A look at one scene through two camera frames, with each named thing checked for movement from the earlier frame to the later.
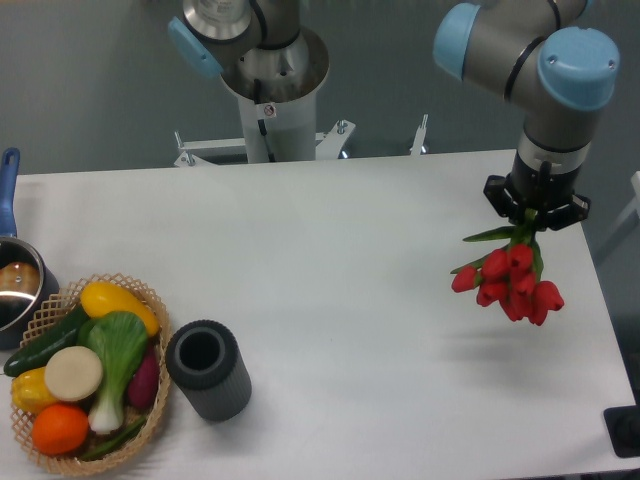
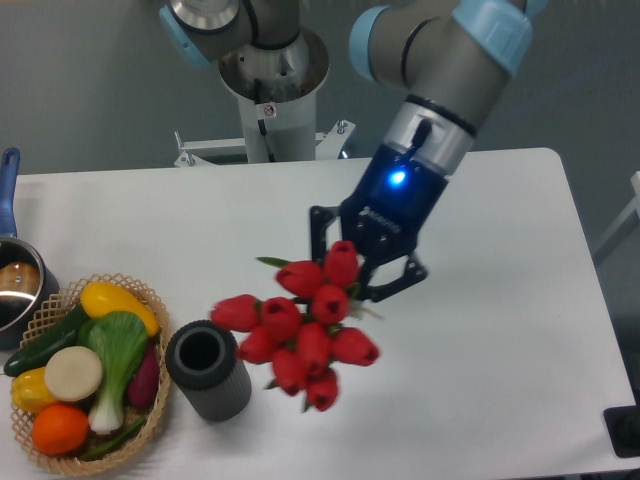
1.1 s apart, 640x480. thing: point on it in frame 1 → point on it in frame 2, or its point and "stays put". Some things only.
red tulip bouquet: [507, 276] → [298, 333]
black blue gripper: [538, 190] → [384, 216]
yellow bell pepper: [29, 391] stays put
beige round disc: [73, 374] stays put
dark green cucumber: [66, 334] stays put
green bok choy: [119, 341] stays put
